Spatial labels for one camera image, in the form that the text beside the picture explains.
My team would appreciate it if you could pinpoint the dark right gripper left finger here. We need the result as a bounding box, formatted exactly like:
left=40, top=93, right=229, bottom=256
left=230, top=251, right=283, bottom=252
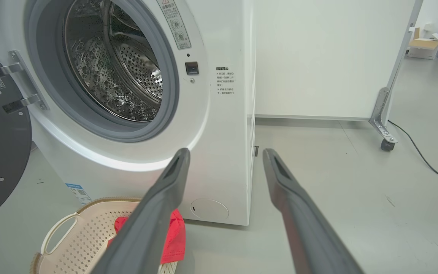
left=90, top=148, right=191, bottom=274

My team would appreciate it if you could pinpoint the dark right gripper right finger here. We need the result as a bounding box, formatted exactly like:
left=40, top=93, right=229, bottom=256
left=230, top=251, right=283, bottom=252
left=263, top=148, right=364, bottom=274

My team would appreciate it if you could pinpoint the red white-striped garment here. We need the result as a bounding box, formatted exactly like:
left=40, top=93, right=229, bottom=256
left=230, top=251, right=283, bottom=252
left=107, top=209, right=186, bottom=265

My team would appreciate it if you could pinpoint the black round glass machine door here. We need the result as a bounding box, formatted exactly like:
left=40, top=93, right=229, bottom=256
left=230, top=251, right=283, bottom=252
left=0, top=40, right=33, bottom=229

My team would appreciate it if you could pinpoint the cream perforated laundry basket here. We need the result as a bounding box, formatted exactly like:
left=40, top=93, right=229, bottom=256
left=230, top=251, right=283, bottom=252
left=30, top=197, right=178, bottom=274

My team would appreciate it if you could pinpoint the white front-load washing machine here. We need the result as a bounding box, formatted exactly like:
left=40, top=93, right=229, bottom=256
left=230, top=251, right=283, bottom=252
left=0, top=0, right=257, bottom=226

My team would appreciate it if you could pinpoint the steel washing drum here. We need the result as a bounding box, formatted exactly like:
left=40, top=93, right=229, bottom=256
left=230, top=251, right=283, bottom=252
left=63, top=0, right=163, bottom=122

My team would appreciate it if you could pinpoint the open cardboard box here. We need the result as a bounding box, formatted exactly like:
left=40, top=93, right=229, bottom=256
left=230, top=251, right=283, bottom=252
left=406, top=27, right=438, bottom=60

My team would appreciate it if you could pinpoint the blue energy label sticker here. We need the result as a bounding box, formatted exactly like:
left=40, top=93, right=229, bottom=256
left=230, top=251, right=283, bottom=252
left=66, top=183, right=92, bottom=205

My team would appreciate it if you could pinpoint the metal leg with caster wheel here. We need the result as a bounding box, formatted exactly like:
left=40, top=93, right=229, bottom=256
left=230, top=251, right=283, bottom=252
left=369, top=87, right=398, bottom=152

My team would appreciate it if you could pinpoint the printed text notice sticker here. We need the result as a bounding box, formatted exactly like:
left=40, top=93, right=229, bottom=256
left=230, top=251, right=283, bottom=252
left=215, top=67, right=236, bottom=96

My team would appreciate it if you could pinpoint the white partition board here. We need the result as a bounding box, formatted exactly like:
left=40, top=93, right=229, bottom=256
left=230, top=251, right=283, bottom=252
left=255, top=0, right=423, bottom=121

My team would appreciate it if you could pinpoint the warning pictogram sticker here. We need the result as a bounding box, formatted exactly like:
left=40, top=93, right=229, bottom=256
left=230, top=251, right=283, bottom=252
left=156, top=0, right=192, bottom=50

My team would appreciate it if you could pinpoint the black floor power cable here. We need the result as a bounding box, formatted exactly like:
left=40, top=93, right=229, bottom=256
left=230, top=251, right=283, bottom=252
left=388, top=121, right=438, bottom=193

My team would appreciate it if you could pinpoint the metal door hinge bracket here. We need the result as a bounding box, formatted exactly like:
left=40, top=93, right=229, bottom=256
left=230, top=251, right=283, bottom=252
left=0, top=49, right=49, bottom=114

